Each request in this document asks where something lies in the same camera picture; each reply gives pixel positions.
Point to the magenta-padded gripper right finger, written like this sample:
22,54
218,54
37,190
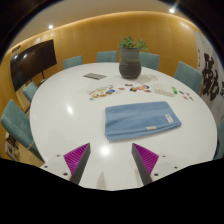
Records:
146,159

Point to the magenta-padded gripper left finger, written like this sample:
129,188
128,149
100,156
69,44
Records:
77,159

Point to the blue terry towel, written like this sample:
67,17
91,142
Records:
140,120

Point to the round red blue sticker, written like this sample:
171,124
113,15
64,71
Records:
147,90

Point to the white flat box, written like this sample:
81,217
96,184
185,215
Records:
163,90

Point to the dark rectangular orange sticker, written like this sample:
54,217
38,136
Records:
133,89

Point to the round orange pink sticker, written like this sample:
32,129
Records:
140,88

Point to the cluster of colourful stickers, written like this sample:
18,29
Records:
101,91

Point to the round blue orange sticker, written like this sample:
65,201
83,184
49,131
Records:
145,86

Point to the small round sticker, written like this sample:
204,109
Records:
181,92
191,98
187,93
185,97

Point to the small green packet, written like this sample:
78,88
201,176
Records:
174,90

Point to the small orange sticker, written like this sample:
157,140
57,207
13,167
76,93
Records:
120,88

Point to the small rectangular dark sticker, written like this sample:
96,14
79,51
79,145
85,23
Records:
128,84

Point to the grey flat booklet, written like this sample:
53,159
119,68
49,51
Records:
95,76

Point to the group of teal chairs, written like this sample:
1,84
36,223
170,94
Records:
188,76

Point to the green plant in grey pot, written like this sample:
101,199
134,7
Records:
130,63

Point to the white banner with black calligraphy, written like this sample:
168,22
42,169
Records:
210,76

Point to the black flat screen television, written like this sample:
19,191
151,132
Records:
31,63

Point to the round ceiling spotlight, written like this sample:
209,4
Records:
50,26
172,10

